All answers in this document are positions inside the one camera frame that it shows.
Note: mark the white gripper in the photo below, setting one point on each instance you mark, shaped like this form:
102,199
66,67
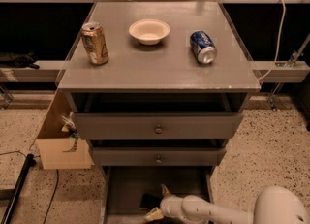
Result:
169,204

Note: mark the green yellow sponge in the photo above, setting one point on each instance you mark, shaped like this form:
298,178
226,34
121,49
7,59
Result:
149,202

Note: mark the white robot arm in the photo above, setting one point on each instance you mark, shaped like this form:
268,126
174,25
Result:
274,205

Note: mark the bottom grey drawer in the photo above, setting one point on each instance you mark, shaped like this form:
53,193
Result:
125,187

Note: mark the grey drawer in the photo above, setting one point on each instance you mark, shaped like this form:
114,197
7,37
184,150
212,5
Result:
157,156
125,187
154,126

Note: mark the middle grey drawer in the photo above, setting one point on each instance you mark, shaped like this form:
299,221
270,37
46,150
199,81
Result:
157,156

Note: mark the top grey drawer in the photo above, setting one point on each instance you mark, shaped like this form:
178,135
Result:
154,126

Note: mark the grey drawer cabinet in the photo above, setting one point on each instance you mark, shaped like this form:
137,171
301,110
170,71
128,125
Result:
163,78

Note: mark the cardboard box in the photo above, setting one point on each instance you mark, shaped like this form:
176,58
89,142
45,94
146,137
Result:
58,149

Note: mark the black floor bar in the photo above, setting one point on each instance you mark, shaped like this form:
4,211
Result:
12,195

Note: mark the blue soda can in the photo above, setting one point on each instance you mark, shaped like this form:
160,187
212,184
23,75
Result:
203,47

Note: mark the white paper bowl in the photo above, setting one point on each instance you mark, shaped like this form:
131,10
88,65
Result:
149,31

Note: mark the gold soda can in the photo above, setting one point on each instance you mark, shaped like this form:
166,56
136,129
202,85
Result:
93,38

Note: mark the black object on ledge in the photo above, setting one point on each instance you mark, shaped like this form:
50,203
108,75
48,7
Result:
17,60

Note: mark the metal bracket on rail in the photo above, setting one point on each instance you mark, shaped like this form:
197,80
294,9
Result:
290,63

